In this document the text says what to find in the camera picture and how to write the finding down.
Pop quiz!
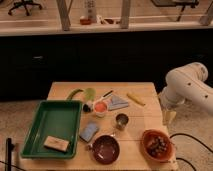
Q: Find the grey towel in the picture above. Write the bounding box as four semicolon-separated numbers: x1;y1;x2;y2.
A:
108;95;129;111

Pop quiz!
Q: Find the purple bowl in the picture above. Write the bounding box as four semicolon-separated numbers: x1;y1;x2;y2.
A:
92;135;120;165

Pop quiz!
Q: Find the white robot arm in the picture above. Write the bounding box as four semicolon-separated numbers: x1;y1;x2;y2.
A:
158;62;213;125

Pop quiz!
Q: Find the orange bowl with nuts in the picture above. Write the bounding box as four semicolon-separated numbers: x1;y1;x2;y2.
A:
140;129;174;163

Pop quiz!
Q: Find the red bowl on shelf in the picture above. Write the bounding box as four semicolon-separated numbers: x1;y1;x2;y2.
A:
79;16;92;25

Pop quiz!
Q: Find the small metal cup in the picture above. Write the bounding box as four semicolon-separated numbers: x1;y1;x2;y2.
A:
116;113;129;130

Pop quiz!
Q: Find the white cup orange inside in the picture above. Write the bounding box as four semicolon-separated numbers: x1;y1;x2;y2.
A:
93;101;108;117

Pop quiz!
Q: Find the blue sponge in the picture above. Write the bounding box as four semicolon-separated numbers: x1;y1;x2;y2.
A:
79;122;99;142

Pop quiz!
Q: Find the small black round object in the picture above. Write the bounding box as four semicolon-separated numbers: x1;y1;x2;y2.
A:
83;103;93;113

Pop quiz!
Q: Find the green spatula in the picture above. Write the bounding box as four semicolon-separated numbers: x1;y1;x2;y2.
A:
66;87;97;102

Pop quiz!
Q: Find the green plastic tray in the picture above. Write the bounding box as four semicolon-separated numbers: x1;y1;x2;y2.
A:
21;100;82;159

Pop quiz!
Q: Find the tan sponge block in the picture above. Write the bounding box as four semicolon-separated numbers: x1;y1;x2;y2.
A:
44;136;69;152

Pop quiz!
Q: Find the white bottle on shelf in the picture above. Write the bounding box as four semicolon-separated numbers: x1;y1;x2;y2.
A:
84;0;97;23

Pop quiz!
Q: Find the black office chair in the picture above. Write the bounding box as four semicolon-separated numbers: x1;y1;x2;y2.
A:
8;0;43;16

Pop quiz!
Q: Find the black cable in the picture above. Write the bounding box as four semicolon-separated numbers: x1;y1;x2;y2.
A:
169;132;213;171

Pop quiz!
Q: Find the black handled brush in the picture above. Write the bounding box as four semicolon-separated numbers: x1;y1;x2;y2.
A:
96;90;113;101

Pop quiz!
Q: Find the black stand post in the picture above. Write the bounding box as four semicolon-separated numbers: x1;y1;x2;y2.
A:
5;138;14;171

